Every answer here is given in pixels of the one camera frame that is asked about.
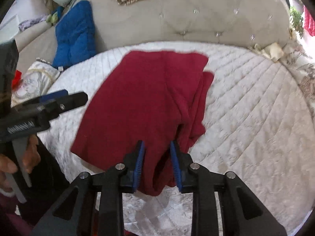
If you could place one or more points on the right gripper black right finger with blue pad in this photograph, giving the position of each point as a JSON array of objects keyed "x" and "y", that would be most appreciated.
[{"x": 222, "y": 203}]

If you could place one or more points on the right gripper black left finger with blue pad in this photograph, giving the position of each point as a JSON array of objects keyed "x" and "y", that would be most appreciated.
[{"x": 92, "y": 205}]

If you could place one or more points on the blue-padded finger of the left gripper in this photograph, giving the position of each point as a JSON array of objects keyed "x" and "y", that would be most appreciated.
[{"x": 43, "y": 100}]

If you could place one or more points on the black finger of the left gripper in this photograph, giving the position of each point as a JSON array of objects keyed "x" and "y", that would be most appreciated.
[{"x": 62, "y": 105}]

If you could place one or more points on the dark red knit garment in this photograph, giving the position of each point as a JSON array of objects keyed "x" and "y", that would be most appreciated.
[{"x": 155, "y": 97}]

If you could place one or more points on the red hanging clothes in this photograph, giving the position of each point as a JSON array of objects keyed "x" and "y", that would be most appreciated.
[{"x": 308, "y": 24}]

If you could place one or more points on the person's hand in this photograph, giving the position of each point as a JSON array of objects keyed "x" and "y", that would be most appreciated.
[{"x": 31, "y": 158}]

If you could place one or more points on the blue quilted cushion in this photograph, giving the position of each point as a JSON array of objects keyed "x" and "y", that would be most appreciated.
[{"x": 75, "y": 35}]

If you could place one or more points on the cream quilted bedspread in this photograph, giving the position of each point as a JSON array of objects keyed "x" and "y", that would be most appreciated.
[{"x": 257, "y": 122}]

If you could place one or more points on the floral patterned duvet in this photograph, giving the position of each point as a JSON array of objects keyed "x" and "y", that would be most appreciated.
[{"x": 301, "y": 66}]

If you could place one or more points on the beige tufted headboard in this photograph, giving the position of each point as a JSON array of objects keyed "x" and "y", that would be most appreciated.
[{"x": 241, "y": 23}]

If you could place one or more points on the green potted plant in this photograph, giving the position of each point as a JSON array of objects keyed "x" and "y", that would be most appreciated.
[{"x": 296, "y": 19}]

